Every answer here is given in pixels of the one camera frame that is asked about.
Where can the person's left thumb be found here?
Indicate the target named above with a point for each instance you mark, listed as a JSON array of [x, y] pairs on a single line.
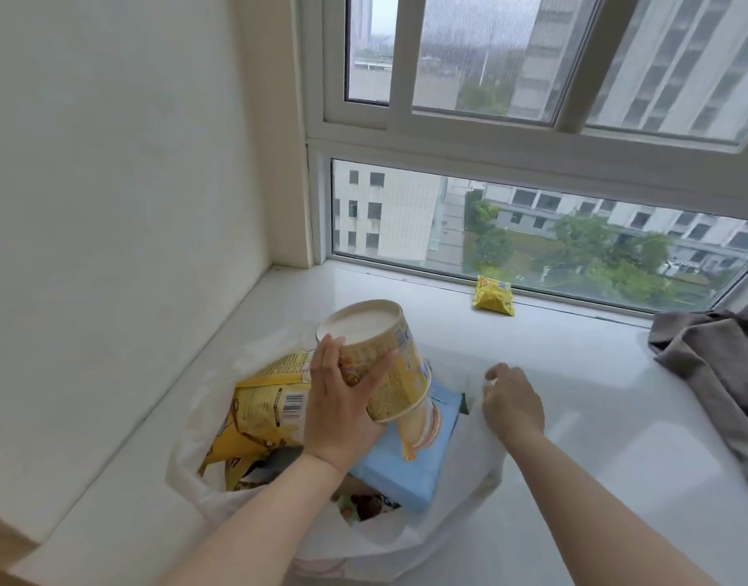
[[333, 358]]

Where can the white window frame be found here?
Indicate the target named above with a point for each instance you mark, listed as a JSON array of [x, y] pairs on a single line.
[[532, 140]]

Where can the white plastic bag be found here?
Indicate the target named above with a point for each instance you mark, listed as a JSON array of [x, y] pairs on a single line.
[[471, 445]]

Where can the yellow paper snack cup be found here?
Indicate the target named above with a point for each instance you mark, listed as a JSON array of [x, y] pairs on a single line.
[[386, 347]]

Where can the grey cloth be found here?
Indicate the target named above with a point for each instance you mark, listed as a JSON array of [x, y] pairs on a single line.
[[715, 372]]

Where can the person's right fingers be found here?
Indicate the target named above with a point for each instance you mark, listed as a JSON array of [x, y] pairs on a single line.
[[493, 377]]

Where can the large yellow snack bag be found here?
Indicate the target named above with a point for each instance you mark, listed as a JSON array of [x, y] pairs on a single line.
[[261, 414]]

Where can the person's left hand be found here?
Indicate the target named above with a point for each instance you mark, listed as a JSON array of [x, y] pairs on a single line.
[[335, 414]]

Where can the person's right hand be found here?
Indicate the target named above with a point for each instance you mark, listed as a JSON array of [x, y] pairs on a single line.
[[514, 403]]

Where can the person's left forearm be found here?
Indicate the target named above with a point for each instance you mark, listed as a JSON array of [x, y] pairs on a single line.
[[242, 518]]

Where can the person's right forearm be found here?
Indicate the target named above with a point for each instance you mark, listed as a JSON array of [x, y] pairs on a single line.
[[599, 512]]

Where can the light blue snack packet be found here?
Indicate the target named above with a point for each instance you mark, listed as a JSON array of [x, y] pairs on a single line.
[[410, 457]]

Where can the small yellow snack packet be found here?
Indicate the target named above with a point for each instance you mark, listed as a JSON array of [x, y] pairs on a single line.
[[493, 295]]

